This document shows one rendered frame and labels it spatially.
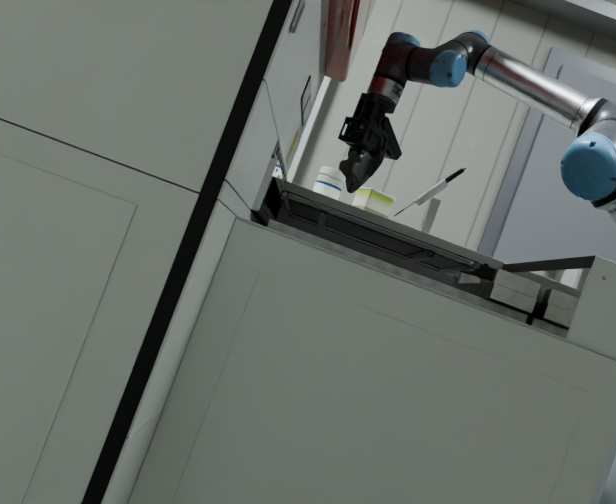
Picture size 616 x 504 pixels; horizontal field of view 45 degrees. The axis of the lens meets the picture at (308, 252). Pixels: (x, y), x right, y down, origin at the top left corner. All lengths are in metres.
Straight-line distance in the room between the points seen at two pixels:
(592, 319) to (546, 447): 0.21
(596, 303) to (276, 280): 0.49
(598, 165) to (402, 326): 0.58
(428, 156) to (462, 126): 0.21
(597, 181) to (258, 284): 0.72
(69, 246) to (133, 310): 0.11
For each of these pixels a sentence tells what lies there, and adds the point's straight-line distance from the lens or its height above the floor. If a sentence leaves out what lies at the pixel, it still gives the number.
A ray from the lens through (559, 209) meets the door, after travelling 3.58.
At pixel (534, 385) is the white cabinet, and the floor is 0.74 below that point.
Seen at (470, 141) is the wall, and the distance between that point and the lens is 3.56.
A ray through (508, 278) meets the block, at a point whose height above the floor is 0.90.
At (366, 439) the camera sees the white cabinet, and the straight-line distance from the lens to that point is 1.11.
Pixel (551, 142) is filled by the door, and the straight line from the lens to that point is 3.60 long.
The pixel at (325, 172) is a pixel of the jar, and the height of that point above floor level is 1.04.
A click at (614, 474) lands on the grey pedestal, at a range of 1.84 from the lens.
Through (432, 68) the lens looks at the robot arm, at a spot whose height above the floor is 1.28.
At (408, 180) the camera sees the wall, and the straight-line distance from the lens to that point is 3.48.
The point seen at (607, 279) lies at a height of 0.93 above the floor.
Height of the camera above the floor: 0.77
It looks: 2 degrees up
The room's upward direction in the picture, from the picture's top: 21 degrees clockwise
